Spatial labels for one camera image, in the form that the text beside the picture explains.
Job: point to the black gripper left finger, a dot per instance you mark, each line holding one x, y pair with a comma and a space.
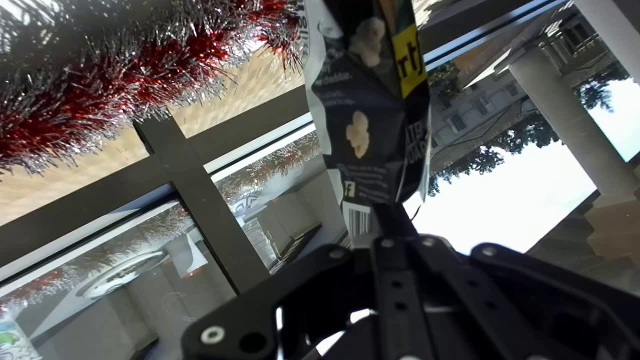
288, 312

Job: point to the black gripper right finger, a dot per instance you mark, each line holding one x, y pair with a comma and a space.
535, 311

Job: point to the black snack packet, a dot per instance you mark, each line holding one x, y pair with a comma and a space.
366, 91

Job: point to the red tinsel garland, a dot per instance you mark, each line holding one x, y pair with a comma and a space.
76, 72

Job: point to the dark window frame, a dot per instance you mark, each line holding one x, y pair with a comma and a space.
176, 165

